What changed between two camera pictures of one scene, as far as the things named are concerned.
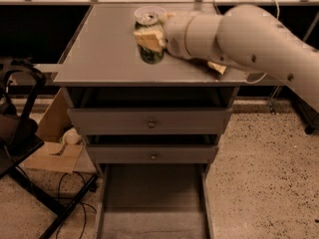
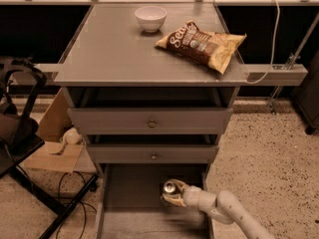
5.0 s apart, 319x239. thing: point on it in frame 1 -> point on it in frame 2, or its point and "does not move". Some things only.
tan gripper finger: (170, 14) -> (180, 183)
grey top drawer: (150, 111) does not move
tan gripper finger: (152, 39) -> (176, 199)
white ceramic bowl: (150, 15) does not move
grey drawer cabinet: (152, 129) does not move
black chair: (20, 85) does not move
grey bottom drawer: (154, 201) does not move
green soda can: (150, 57) -> (169, 187)
